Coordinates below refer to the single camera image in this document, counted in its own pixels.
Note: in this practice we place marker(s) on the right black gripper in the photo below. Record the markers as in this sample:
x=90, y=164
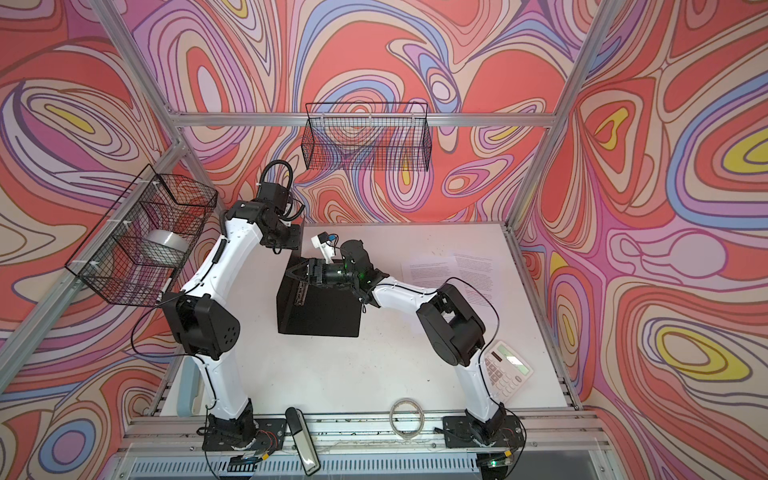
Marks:
x=314, y=265

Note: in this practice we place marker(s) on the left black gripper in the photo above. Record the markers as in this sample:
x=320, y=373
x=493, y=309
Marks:
x=292, y=243

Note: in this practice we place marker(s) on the white black lever arch folder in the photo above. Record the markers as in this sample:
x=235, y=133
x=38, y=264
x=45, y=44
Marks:
x=303, y=309

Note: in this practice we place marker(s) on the printed paper sheet top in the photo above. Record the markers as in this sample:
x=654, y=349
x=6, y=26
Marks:
x=430, y=272

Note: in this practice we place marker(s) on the printed paper sheet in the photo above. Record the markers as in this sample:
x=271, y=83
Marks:
x=478, y=276
x=430, y=272

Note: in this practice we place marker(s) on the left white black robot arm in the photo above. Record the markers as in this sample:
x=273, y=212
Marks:
x=197, y=315

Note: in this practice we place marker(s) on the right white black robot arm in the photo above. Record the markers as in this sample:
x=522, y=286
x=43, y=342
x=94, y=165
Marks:
x=453, y=328

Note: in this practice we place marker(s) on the silver tape roll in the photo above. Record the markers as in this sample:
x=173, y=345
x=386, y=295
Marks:
x=160, y=241

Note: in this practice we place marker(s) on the printed paper sheet lower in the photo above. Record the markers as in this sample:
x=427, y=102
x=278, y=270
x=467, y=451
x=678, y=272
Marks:
x=478, y=276

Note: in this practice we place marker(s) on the black handheld scanner device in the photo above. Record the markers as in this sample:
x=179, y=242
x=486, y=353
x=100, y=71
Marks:
x=302, y=440

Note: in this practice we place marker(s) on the light blue stapler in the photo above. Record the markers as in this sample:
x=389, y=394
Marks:
x=189, y=388

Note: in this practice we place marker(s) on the white pink calculator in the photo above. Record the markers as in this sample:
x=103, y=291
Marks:
x=506, y=371

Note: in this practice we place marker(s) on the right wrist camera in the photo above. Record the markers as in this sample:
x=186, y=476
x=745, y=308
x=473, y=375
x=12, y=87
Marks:
x=328, y=245

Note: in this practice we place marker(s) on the black wire basket back wall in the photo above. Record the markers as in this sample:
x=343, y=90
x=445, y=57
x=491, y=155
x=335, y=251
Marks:
x=367, y=136

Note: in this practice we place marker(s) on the black wire basket wall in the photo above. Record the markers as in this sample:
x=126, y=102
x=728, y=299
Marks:
x=367, y=136
x=111, y=262

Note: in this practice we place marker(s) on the black wire basket left wall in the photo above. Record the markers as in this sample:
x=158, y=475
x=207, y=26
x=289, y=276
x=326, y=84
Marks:
x=111, y=262

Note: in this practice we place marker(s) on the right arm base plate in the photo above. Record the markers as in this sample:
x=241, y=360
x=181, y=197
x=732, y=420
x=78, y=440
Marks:
x=460, y=431

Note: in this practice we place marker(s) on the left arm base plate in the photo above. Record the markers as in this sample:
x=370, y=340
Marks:
x=260, y=436

